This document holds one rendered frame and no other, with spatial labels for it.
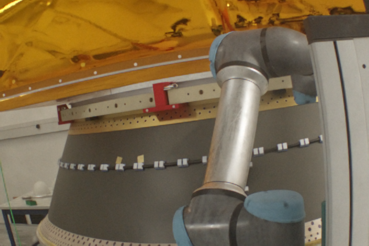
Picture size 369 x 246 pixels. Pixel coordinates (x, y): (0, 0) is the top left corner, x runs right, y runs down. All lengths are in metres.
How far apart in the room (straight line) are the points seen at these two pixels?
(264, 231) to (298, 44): 0.45
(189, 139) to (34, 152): 6.59
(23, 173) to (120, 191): 6.63
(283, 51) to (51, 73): 1.15
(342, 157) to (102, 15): 1.35
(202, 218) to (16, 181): 7.69
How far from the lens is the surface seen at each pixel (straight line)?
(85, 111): 2.21
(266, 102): 1.92
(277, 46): 1.24
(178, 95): 1.93
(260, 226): 1.02
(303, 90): 1.65
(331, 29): 0.88
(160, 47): 2.02
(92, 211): 2.09
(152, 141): 1.99
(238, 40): 1.29
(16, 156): 8.61
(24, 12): 2.24
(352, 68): 0.89
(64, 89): 2.17
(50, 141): 8.25
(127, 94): 2.10
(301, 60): 1.26
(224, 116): 1.20
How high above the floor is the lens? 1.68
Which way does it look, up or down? 1 degrees down
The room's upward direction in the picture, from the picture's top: 9 degrees counter-clockwise
